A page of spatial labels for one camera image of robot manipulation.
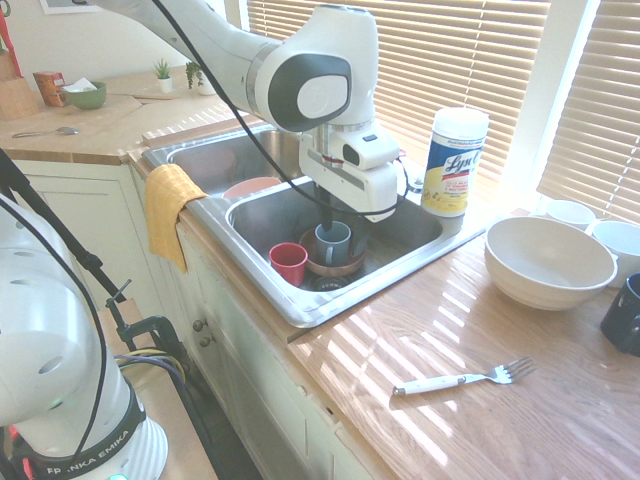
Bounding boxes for white-handled metal fork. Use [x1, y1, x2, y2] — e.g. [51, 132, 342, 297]
[391, 356, 538, 399]

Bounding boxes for Lysol wipes canister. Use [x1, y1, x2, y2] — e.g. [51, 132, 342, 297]
[420, 106, 490, 219]

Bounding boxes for black sink drain strainer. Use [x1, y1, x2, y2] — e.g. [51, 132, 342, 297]
[310, 273, 354, 293]

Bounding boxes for red cup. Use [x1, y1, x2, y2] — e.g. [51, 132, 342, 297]
[268, 242, 309, 286]

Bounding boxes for yellow dish cloth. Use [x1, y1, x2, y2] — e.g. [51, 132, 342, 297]
[144, 163, 208, 274]

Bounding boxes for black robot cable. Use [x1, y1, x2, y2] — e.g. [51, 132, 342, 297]
[149, 0, 426, 224]

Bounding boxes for metal spoon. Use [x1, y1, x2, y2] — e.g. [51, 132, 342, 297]
[11, 126, 81, 140]

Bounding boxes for black clamp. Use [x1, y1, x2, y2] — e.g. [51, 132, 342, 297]
[103, 279, 194, 371]

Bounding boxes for large white bowl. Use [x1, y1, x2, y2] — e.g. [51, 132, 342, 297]
[484, 216, 620, 312]

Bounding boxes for trailing potted plant white pot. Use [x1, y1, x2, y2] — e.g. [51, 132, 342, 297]
[185, 60, 218, 97]

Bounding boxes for brown wooden bowl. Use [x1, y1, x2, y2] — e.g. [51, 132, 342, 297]
[298, 228, 367, 278]

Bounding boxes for orange box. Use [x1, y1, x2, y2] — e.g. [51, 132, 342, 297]
[32, 70, 68, 108]

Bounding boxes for dark blue mug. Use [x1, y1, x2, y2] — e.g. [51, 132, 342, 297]
[599, 272, 640, 358]

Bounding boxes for small potted plant white pot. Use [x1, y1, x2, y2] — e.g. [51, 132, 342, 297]
[151, 58, 174, 94]

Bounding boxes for white mug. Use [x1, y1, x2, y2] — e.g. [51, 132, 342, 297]
[542, 199, 597, 232]
[590, 220, 640, 288]

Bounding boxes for grey mug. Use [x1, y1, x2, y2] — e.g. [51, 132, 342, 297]
[314, 220, 353, 267]

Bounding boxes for pink plate in sink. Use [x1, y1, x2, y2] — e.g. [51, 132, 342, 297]
[222, 176, 283, 200]

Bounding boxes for stainless steel double sink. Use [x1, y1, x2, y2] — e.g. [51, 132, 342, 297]
[141, 123, 489, 329]

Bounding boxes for coloured wire bundle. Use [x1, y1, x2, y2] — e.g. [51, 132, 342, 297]
[113, 349, 187, 382]

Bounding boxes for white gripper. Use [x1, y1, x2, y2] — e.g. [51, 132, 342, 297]
[298, 147, 400, 257]

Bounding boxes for wide window blind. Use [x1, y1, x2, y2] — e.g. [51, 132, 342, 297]
[245, 0, 551, 175]

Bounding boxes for narrow window blind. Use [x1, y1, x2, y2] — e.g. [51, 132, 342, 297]
[536, 0, 640, 226]

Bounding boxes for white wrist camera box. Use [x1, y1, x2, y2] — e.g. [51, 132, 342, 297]
[341, 130, 402, 172]

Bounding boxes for green bowl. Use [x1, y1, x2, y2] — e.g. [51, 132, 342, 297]
[62, 80, 108, 111]

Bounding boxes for wooden knife block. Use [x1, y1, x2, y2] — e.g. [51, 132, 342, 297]
[0, 49, 40, 122]

